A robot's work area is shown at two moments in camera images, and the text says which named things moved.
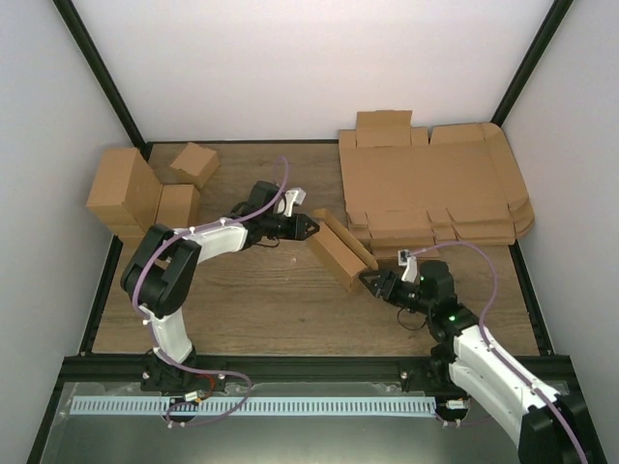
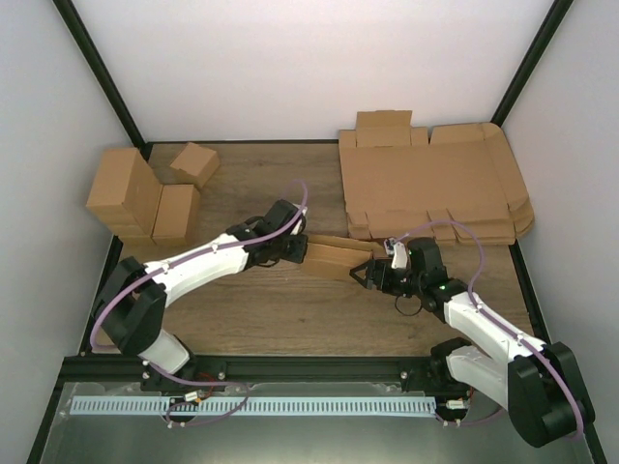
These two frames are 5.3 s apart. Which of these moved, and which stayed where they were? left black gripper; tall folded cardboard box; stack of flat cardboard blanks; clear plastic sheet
Moved: left black gripper
Stayed: stack of flat cardboard blanks; clear plastic sheet; tall folded cardboard box
